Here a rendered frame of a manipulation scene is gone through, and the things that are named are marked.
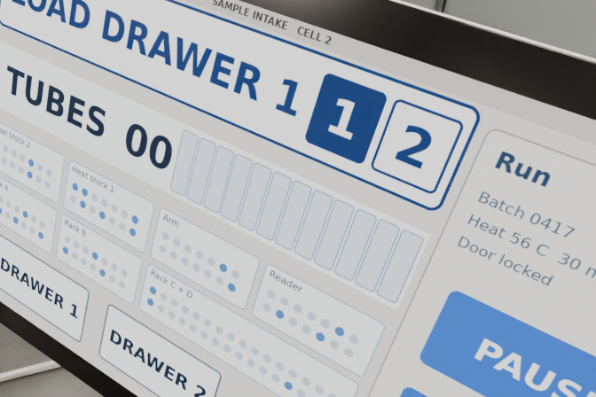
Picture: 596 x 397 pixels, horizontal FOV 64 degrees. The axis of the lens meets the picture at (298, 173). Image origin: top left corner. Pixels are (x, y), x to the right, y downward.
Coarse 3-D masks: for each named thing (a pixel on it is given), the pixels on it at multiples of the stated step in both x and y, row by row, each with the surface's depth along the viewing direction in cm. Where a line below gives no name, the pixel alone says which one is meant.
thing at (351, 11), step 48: (240, 0) 24; (288, 0) 23; (336, 0) 22; (384, 0) 21; (384, 48) 22; (432, 48) 21; (480, 48) 20; (528, 48) 19; (528, 96) 20; (576, 96) 19; (48, 336) 36; (96, 384) 34
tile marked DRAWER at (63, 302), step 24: (0, 240) 36; (0, 264) 36; (24, 264) 35; (48, 264) 34; (0, 288) 37; (24, 288) 36; (48, 288) 34; (72, 288) 33; (48, 312) 35; (72, 312) 34; (72, 336) 34
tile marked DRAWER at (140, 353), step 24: (120, 312) 32; (120, 336) 32; (144, 336) 31; (120, 360) 33; (144, 360) 32; (168, 360) 31; (192, 360) 30; (144, 384) 32; (168, 384) 31; (192, 384) 31; (216, 384) 30
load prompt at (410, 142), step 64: (0, 0) 31; (64, 0) 29; (128, 0) 27; (128, 64) 28; (192, 64) 26; (256, 64) 24; (320, 64) 23; (256, 128) 25; (320, 128) 24; (384, 128) 22; (448, 128) 21; (448, 192) 22
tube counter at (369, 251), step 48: (144, 144) 28; (192, 144) 27; (192, 192) 28; (240, 192) 26; (288, 192) 25; (336, 192) 24; (288, 240) 26; (336, 240) 24; (384, 240) 23; (384, 288) 24
